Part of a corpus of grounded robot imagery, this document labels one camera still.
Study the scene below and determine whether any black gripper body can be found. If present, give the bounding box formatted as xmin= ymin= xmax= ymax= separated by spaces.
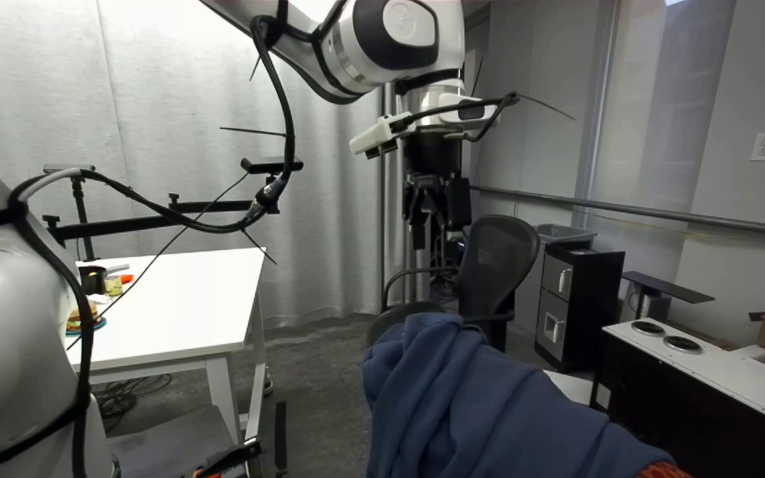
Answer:
xmin=407 ymin=131 xmax=468 ymax=195

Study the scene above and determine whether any blue jumper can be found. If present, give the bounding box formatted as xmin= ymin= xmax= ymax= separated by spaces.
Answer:
xmin=361 ymin=310 xmax=678 ymax=478

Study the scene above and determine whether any black mesh office chair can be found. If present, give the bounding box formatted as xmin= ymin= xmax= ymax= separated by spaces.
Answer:
xmin=365 ymin=212 xmax=545 ymax=355

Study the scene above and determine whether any white flat board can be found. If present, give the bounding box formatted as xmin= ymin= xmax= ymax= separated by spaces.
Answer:
xmin=541 ymin=366 xmax=600 ymax=410

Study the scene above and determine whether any black flat stand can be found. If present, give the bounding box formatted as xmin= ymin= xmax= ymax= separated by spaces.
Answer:
xmin=620 ymin=269 xmax=717 ymax=323

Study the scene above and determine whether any white table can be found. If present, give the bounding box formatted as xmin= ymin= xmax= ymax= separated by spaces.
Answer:
xmin=62 ymin=245 xmax=272 ymax=447

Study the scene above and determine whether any black round disc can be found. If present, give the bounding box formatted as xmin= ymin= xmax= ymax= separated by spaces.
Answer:
xmin=661 ymin=333 xmax=706 ymax=353

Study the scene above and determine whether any grey curtain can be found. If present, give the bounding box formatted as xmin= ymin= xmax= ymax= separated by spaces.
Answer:
xmin=0 ymin=0 xmax=405 ymax=329

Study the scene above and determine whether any black cabinet with white top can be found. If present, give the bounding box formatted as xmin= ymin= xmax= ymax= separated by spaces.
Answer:
xmin=589 ymin=315 xmax=765 ymax=478

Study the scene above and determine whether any small black cup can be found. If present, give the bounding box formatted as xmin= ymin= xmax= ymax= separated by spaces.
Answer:
xmin=78 ymin=262 xmax=108 ymax=297

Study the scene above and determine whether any teal plate with toys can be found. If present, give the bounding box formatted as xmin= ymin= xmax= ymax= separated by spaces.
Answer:
xmin=62 ymin=273 xmax=139 ymax=338

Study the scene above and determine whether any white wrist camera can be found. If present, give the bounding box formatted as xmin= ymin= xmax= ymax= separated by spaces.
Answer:
xmin=416 ymin=76 xmax=521 ymax=123

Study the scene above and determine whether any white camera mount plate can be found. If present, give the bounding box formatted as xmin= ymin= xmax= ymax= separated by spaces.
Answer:
xmin=349 ymin=108 xmax=456 ymax=160

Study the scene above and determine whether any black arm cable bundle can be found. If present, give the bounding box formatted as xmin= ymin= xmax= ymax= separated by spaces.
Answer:
xmin=0 ymin=17 xmax=308 ymax=478

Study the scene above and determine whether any grey wall rail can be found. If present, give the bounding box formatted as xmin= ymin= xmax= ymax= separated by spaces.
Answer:
xmin=470 ymin=183 xmax=765 ymax=240

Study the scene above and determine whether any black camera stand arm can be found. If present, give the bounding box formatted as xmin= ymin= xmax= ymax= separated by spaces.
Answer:
xmin=41 ymin=157 xmax=305 ymax=262

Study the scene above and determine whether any black floor cable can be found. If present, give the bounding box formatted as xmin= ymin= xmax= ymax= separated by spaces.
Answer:
xmin=88 ymin=371 xmax=179 ymax=422

